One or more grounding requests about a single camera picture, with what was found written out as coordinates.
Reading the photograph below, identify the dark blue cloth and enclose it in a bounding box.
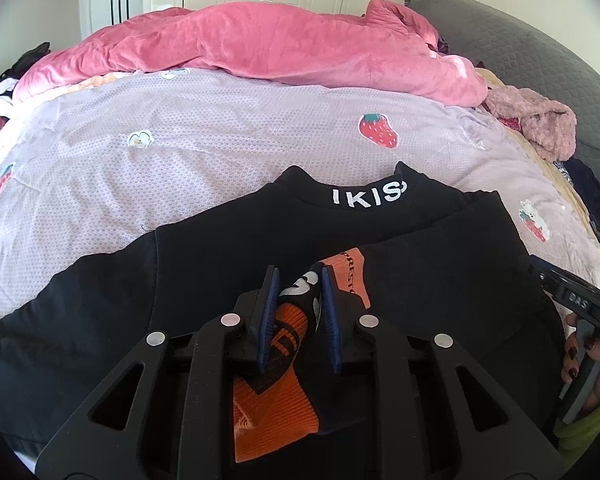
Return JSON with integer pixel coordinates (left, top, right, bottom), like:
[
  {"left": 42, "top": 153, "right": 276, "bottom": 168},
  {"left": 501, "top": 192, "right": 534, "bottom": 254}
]
[{"left": 555, "top": 157, "right": 600, "bottom": 241}]

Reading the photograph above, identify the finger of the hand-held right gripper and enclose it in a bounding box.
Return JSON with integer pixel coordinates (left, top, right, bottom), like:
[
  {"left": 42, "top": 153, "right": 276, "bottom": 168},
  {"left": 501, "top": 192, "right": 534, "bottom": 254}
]
[{"left": 527, "top": 255, "right": 557, "bottom": 292}]

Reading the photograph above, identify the pink duvet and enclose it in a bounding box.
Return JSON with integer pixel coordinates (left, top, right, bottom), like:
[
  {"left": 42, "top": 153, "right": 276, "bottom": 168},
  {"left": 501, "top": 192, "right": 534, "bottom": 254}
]
[{"left": 12, "top": 0, "right": 488, "bottom": 108}]

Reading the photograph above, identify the lilac strawberry print bed sheet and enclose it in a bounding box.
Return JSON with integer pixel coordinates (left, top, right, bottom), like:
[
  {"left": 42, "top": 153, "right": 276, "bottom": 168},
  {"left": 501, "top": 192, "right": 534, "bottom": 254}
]
[{"left": 0, "top": 67, "right": 600, "bottom": 326}]

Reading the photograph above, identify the grey quilted headboard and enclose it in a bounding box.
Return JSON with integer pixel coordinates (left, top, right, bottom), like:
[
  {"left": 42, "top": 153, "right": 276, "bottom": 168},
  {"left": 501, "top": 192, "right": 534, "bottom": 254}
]
[{"left": 405, "top": 0, "right": 600, "bottom": 201}]

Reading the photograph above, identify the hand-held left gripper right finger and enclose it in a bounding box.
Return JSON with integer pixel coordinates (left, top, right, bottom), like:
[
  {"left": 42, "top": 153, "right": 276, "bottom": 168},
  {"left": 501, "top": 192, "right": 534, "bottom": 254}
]
[{"left": 319, "top": 265, "right": 566, "bottom": 480}]

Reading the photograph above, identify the person's right forearm green sleeve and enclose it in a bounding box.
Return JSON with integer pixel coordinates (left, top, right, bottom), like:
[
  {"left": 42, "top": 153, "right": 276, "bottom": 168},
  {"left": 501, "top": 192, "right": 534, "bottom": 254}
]
[{"left": 552, "top": 382, "right": 600, "bottom": 461}]

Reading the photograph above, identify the pile of dark clothes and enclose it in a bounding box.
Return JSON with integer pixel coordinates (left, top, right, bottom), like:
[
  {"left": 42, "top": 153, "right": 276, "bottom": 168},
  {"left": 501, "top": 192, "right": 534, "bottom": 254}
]
[{"left": 0, "top": 42, "right": 56, "bottom": 96}]

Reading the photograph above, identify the black shirt with orange print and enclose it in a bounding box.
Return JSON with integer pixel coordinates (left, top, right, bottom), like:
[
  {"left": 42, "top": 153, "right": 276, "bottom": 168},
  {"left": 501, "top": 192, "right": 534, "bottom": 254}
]
[{"left": 0, "top": 161, "right": 573, "bottom": 480}]

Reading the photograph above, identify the pink fluffy garment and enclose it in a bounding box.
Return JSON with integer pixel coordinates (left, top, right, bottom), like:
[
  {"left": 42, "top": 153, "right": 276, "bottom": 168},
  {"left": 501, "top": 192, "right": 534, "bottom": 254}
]
[{"left": 482, "top": 85, "right": 578, "bottom": 161}]

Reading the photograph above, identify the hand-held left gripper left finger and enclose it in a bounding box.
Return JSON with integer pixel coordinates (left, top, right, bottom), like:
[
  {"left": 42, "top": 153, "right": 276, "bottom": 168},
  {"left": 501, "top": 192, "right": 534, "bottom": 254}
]
[{"left": 37, "top": 265, "right": 281, "bottom": 480}]

